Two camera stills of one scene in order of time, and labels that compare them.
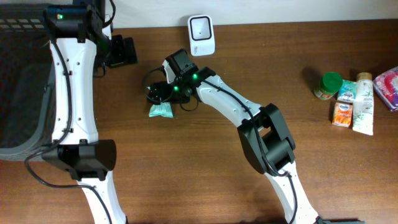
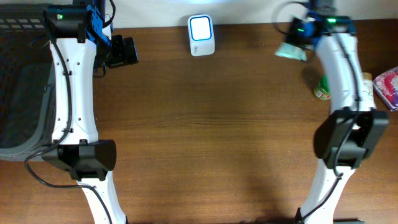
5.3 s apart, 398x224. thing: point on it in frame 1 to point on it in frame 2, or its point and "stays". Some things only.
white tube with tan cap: x=363 y=116 stays
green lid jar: x=330 y=83 stays
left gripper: x=122 y=56 stays
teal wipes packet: x=163 y=109 to x=288 y=50
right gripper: x=164 y=91 to x=291 y=37
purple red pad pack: x=386 y=87 stays
